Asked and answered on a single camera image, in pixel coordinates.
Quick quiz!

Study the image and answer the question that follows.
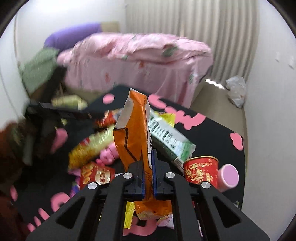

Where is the yellow silver wrapper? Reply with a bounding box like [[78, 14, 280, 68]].
[[123, 201, 135, 229]]

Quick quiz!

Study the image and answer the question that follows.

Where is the red snack packet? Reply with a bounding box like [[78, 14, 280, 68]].
[[79, 162, 115, 190]]

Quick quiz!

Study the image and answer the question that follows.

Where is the red paper cup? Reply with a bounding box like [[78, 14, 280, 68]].
[[183, 156, 219, 188]]

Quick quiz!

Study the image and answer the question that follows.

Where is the white plastic bag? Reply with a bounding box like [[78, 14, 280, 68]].
[[226, 76, 246, 108]]

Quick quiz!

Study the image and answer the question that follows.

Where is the yellow green chips bag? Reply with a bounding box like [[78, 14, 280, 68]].
[[68, 125, 115, 170]]

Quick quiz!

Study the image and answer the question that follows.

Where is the black pink tablecloth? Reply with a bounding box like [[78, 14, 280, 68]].
[[16, 97, 250, 240]]

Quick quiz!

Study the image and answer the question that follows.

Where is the orange snack bag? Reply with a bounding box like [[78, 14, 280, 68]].
[[113, 88, 172, 220]]

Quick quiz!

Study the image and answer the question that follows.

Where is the beige curtain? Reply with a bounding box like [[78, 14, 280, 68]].
[[125, 0, 258, 85]]

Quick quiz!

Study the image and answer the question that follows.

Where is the purple pillow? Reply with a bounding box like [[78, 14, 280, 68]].
[[44, 23, 102, 52]]

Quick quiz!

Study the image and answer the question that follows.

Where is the pink floral bed quilt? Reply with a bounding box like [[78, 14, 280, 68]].
[[57, 33, 213, 108]]

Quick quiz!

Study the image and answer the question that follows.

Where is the green checkered cloth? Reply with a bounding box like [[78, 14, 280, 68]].
[[19, 47, 59, 95]]

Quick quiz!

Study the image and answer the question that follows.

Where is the green white snack bag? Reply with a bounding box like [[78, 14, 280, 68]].
[[149, 111, 196, 173]]

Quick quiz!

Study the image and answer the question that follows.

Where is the pink bottle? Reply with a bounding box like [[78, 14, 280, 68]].
[[218, 164, 239, 192]]

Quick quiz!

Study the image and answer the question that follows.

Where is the left hand brown sleeve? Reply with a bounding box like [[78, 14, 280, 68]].
[[0, 120, 56, 241]]

